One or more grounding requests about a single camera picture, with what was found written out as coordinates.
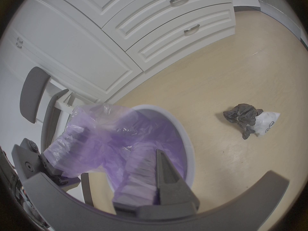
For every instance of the black plastic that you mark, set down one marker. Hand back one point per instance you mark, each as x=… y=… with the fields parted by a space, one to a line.
x=243 y=119

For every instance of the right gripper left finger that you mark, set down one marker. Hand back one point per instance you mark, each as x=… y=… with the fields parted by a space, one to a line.
x=139 y=182

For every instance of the clear printed wrapper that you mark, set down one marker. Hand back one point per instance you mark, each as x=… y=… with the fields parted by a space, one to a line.
x=267 y=124

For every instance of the purple plastic bag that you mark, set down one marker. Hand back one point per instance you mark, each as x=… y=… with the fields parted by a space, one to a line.
x=108 y=133

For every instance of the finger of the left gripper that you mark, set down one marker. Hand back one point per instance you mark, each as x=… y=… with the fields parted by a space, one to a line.
x=63 y=183

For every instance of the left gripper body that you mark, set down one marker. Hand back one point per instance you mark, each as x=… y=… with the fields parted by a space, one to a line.
x=26 y=157

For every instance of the white chair dark grey seat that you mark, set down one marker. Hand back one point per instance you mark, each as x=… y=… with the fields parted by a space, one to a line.
x=33 y=92

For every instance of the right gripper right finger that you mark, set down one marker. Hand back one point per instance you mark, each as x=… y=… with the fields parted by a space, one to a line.
x=170 y=186

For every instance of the white trash bin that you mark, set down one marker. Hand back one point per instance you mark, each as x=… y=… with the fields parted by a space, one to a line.
x=189 y=157

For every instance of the white wardrobe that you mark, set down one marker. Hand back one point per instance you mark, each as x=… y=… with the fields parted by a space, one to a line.
x=84 y=32

